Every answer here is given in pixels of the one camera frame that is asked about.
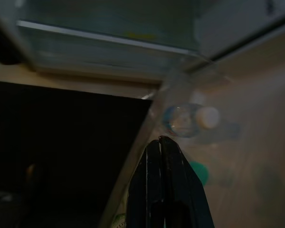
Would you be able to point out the dark rug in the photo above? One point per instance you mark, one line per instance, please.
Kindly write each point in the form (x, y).
(61, 142)

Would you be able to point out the green round lid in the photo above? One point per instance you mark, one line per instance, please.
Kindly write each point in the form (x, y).
(200, 173)

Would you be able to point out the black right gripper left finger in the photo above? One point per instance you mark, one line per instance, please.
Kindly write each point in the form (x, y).
(147, 185)

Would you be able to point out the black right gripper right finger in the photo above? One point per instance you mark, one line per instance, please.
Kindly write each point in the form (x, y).
(183, 190)

